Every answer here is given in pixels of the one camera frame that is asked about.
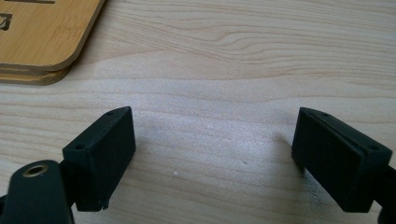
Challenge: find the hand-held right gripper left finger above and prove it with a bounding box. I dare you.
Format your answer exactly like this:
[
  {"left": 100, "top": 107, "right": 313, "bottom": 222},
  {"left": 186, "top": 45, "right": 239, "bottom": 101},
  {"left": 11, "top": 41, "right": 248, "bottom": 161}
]
[{"left": 60, "top": 105, "right": 137, "bottom": 213}]

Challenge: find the wooden slotted coaster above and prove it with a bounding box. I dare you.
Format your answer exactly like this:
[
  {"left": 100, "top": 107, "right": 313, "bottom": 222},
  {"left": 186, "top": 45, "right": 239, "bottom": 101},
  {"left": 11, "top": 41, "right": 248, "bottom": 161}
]
[{"left": 0, "top": 0, "right": 106, "bottom": 73}]

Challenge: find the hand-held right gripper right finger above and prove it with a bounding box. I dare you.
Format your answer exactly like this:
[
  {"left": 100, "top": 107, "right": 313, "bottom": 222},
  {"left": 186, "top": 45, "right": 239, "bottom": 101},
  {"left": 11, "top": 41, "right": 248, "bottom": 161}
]
[{"left": 290, "top": 106, "right": 394, "bottom": 214}]

